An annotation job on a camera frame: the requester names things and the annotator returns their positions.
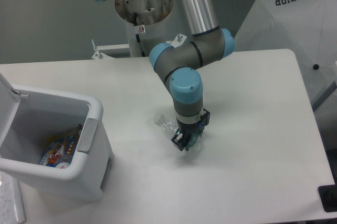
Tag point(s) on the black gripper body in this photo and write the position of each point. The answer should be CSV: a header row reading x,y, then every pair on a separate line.
x,y
191,126

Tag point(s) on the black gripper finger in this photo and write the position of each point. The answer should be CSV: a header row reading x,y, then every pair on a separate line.
x,y
204,120
182,141

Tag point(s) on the clear bottle green label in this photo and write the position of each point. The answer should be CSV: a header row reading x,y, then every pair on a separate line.
x,y
169,127

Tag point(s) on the clear bottle blue label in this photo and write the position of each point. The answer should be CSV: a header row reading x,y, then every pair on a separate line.
x,y
62,165

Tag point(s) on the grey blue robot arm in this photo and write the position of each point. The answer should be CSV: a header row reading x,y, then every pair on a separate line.
x,y
177,67

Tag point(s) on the white plastic trash can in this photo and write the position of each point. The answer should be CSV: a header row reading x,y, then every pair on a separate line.
x,y
30,116

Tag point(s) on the colourful snack wrapper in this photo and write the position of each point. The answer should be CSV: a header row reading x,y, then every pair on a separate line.
x,y
61,148

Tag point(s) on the white Superior umbrella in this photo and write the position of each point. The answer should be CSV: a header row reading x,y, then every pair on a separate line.
x,y
307,27

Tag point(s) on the black device at edge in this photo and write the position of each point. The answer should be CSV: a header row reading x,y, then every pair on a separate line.
x,y
328,197

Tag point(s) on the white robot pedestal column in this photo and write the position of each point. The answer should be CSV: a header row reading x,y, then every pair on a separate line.
x,y
145,22

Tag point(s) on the white metal base frame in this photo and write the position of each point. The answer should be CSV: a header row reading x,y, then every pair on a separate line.
x,y
123,50

